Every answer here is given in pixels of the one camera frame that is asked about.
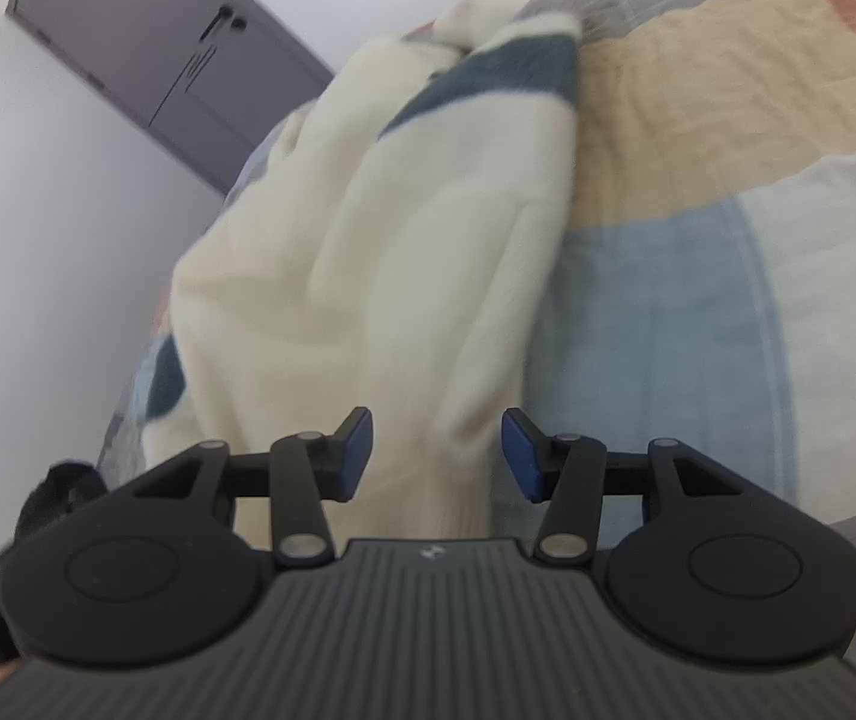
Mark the cream striped fleece sweater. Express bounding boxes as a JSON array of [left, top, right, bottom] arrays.
[[142, 0, 582, 539]]

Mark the grey bedroom door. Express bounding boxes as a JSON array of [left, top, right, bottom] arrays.
[[8, 0, 332, 192]]

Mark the colourful patchwork bed quilt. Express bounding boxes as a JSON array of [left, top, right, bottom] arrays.
[[95, 0, 856, 691]]

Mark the black door handle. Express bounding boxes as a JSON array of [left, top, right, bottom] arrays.
[[199, 5, 247, 43]]

